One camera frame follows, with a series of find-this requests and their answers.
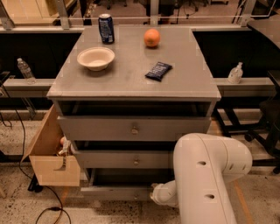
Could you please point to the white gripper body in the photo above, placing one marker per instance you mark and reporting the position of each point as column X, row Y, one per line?
column 157, row 194

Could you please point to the grey bottom drawer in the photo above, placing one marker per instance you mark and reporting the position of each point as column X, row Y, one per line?
column 124, row 184

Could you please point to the grey drawer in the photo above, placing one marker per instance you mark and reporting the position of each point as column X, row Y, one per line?
column 124, row 184
column 124, row 155
column 113, row 128

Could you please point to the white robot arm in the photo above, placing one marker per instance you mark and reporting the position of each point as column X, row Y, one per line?
column 202, row 165

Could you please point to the grey middle drawer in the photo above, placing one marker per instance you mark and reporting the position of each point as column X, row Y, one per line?
column 124, row 155

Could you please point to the grey top drawer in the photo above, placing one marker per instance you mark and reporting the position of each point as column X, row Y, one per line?
column 113, row 128

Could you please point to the grey drawer cabinet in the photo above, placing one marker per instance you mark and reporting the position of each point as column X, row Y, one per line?
column 122, row 90

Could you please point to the cardboard box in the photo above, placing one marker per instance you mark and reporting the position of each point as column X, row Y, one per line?
column 49, row 167

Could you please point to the dark blue snack bag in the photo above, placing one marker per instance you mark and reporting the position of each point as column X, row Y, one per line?
column 158, row 71

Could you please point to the black office chair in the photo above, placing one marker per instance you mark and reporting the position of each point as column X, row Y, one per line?
column 266, row 132

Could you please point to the clear sanitizer pump bottle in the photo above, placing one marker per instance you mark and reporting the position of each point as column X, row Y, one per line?
column 235, row 74

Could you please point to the white paper bowl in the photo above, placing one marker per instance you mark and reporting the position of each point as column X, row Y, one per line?
column 96, row 58

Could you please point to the orange fruit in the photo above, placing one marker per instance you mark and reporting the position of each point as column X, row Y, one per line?
column 151, row 37

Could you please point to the blue soda can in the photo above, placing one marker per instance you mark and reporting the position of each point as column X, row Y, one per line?
column 106, row 28

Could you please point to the clear plastic water bottle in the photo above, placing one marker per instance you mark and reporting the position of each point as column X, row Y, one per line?
column 26, row 71

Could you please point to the grey metal rail bench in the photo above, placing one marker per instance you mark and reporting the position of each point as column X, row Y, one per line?
column 248, row 87

